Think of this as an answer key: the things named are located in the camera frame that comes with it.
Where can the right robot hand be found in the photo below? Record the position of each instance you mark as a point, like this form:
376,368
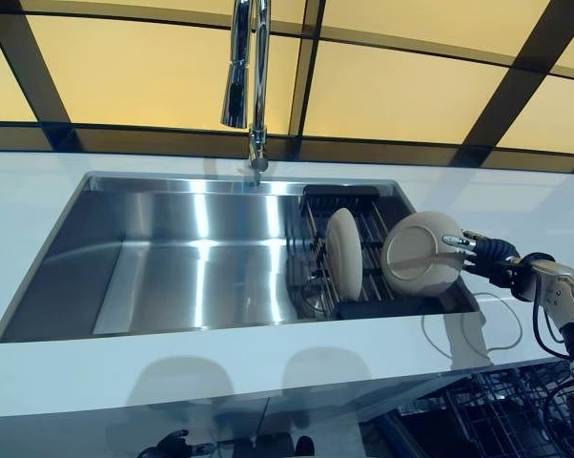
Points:
492,253

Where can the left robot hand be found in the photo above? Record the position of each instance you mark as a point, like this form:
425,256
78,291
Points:
172,446

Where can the beige round plate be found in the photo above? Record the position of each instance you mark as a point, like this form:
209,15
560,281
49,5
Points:
416,257
345,257

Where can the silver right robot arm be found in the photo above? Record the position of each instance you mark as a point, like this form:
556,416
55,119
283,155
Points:
561,291

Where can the black dish drying rack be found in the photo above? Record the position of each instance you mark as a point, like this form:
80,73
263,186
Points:
375,224

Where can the steel sink drain strainer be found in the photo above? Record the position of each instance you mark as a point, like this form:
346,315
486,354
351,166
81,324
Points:
314,303

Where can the stainless steel sink basin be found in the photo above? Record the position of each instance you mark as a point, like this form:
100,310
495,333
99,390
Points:
172,257

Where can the chrome pull-down kitchen faucet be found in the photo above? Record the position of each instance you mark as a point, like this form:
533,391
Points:
259,71

